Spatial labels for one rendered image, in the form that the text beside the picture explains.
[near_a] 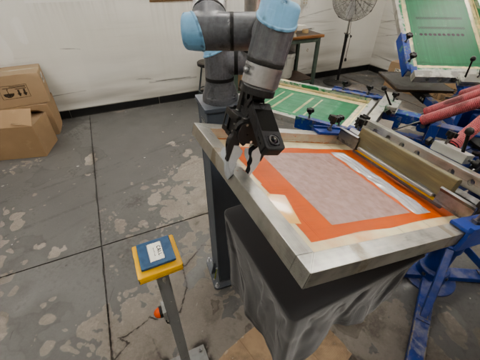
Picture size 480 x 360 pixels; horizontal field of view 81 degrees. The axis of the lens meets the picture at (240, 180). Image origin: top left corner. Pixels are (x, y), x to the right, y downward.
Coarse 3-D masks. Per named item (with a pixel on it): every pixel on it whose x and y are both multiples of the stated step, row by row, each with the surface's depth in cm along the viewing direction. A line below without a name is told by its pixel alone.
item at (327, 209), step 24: (288, 192) 69; (312, 192) 72; (336, 192) 76; (360, 192) 79; (384, 192) 84; (408, 192) 88; (312, 216) 63; (336, 216) 65; (360, 216) 68; (384, 216) 71; (408, 216) 74; (432, 216) 78; (312, 240) 55
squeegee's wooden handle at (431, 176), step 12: (360, 132) 103; (372, 132) 99; (360, 144) 103; (372, 144) 99; (384, 144) 95; (396, 144) 93; (384, 156) 95; (396, 156) 91; (408, 156) 88; (396, 168) 91; (408, 168) 88; (420, 168) 85; (432, 168) 82; (420, 180) 85; (432, 180) 82; (444, 180) 79; (456, 180) 77
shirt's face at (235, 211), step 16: (240, 208) 102; (240, 224) 95; (256, 240) 90; (256, 256) 84; (272, 256) 84; (416, 256) 84; (272, 272) 80; (288, 272) 80; (368, 272) 80; (384, 272) 80; (288, 288) 76; (320, 288) 76; (336, 288) 76; (352, 288) 76; (288, 304) 72; (304, 304) 72; (320, 304) 72
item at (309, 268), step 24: (216, 144) 75; (216, 168) 71; (240, 168) 67; (240, 192) 61; (264, 216) 53; (288, 240) 48; (384, 240) 55; (408, 240) 57; (432, 240) 60; (456, 240) 66; (288, 264) 47; (312, 264) 44; (336, 264) 46; (360, 264) 49; (384, 264) 54
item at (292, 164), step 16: (272, 160) 84; (288, 160) 86; (304, 160) 90; (320, 160) 93; (336, 160) 97; (256, 176) 72; (272, 176) 75; (288, 176) 77; (304, 176) 79; (320, 176) 82; (336, 176) 85; (352, 176) 88; (384, 176) 95
